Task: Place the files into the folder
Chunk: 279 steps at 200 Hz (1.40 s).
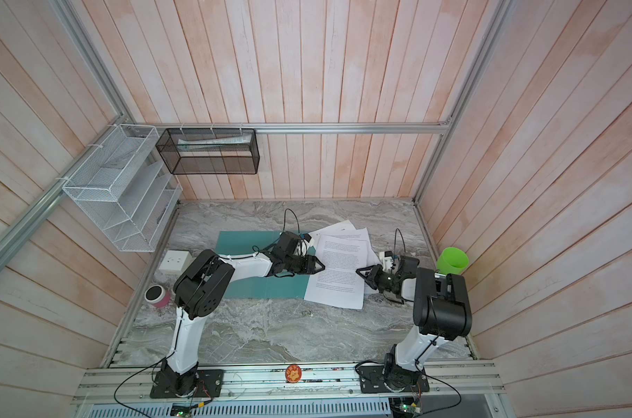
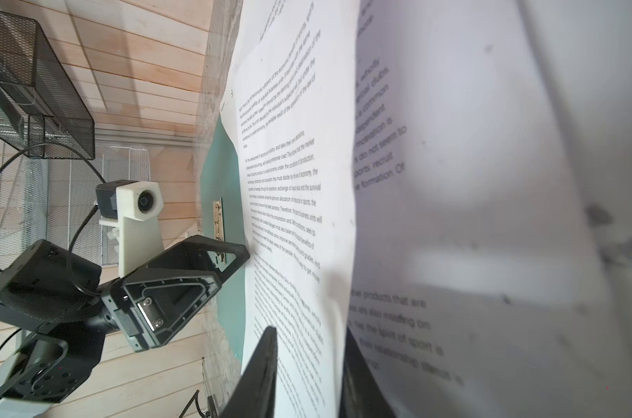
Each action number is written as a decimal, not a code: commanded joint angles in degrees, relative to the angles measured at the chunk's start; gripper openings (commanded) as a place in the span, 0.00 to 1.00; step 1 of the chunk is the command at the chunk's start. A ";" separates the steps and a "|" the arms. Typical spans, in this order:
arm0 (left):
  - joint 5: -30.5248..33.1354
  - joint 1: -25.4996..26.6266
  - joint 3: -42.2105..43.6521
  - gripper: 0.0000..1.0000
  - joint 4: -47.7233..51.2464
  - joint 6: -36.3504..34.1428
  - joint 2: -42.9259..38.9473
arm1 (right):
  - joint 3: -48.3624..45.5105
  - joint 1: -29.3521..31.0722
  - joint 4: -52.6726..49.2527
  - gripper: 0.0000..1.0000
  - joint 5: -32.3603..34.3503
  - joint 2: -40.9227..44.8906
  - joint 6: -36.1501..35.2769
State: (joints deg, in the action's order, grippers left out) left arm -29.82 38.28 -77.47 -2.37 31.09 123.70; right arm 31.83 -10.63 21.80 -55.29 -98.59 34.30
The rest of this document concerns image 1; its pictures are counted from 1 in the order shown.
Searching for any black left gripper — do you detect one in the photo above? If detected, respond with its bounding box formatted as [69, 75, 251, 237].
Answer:
[285, 254, 326, 274]

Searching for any printed paper sheet top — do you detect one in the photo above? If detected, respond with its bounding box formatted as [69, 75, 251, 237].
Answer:
[304, 235, 368, 310]

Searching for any printed paper sheet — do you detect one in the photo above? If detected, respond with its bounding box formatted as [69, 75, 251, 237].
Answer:
[318, 228, 380, 266]
[304, 235, 368, 310]
[309, 220, 355, 240]

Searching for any teal green folder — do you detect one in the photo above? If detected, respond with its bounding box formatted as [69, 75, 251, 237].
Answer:
[215, 232, 316, 300]

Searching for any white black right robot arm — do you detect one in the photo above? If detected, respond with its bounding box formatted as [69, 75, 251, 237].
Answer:
[355, 252, 472, 394]

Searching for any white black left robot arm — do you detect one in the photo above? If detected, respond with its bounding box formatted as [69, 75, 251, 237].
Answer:
[150, 231, 326, 399]

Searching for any printed paper sheet middle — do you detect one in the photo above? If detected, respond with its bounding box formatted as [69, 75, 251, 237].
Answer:
[318, 228, 380, 266]

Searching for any printed paper sheet bottom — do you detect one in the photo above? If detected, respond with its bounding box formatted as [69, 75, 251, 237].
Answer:
[309, 220, 355, 240]

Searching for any green plastic goblet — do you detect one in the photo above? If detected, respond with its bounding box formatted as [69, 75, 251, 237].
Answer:
[436, 247, 469, 275]

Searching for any red round sticker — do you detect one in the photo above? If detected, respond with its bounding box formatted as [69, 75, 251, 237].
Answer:
[285, 364, 302, 383]

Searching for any white power socket box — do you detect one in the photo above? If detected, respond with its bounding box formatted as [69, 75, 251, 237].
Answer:
[157, 250, 193, 275]

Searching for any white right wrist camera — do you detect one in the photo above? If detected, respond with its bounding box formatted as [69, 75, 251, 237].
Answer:
[379, 251, 400, 271]

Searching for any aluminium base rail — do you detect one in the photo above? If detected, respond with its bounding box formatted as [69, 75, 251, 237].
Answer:
[72, 360, 505, 404]

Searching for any black wire mesh basket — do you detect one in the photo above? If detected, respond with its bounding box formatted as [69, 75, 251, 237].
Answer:
[156, 127, 260, 175]

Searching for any white wire mesh shelf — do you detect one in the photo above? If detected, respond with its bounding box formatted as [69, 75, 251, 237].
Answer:
[63, 125, 182, 253]

